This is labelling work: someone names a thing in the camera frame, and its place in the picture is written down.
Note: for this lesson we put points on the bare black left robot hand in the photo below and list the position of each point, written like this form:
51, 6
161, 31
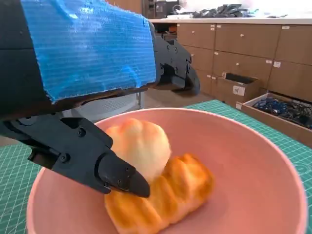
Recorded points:
85, 48

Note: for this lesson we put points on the round toy bread bun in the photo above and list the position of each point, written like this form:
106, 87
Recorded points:
146, 146

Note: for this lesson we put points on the rectangular braided toy bread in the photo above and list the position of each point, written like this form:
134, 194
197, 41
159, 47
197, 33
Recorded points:
170, 200

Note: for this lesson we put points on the pink bowl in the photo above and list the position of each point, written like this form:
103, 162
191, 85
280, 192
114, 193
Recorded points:
243, 182

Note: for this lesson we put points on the dark pile of parts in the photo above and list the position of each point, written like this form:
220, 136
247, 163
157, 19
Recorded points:
224, 11

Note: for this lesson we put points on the small open cardboard box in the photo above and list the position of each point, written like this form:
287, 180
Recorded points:
226, 90

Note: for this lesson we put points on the brown wooden drawer cabinet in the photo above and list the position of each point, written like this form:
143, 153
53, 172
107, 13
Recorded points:
243, 41

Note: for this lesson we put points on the long open cardboard box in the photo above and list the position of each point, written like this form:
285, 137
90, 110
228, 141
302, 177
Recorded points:
268, 119

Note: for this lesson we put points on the green cutting mat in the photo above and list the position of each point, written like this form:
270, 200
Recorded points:
280, 122

